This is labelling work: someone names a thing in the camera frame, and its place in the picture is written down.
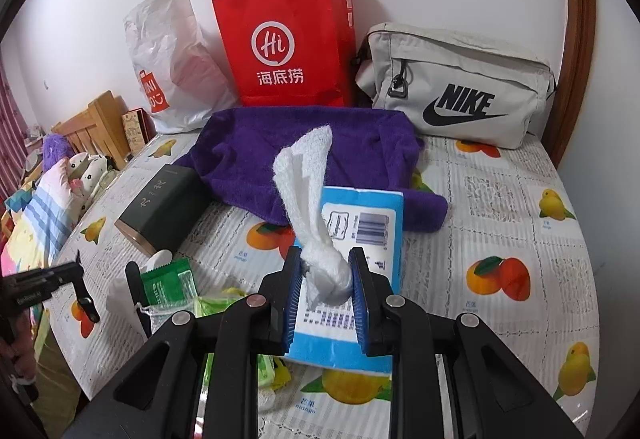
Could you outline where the red paper bag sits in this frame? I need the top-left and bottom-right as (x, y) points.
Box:
(213, 0), (356, 108)

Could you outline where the grey Nike bag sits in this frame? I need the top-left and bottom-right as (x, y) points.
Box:
(356, 22), (556, 149)

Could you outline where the white Miniso plastic bag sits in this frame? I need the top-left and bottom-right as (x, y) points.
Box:
(124, 0), (239, 134)

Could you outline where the white cloth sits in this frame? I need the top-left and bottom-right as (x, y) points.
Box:
(272, 125), (352, 309)

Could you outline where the purple towel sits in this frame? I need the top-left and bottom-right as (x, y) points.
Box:
(177, 107), (448, 232)

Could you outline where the purple plush toy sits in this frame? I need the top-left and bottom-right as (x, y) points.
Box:
(42, 133), (76, 173)

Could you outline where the green gold tin box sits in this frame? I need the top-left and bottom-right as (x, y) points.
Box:
(115, 164), (212, 257)

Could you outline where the blue tissue pack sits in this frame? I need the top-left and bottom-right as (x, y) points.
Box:
(285, 187), (404, 375)

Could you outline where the white spotted plush toy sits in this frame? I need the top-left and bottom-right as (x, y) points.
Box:
(66, 152), (119, 216)

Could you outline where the green snack packet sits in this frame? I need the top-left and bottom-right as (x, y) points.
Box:
(141, 257), (198, 306)

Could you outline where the colourful striped bedding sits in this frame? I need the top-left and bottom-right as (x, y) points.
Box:
(1, 158), (84, 277)

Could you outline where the brown patterned book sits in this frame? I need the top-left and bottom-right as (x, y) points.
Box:
(122, 108), (156, 155)

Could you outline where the fruit print tablecloth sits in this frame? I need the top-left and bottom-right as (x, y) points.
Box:
(46, 133), (599, 438)

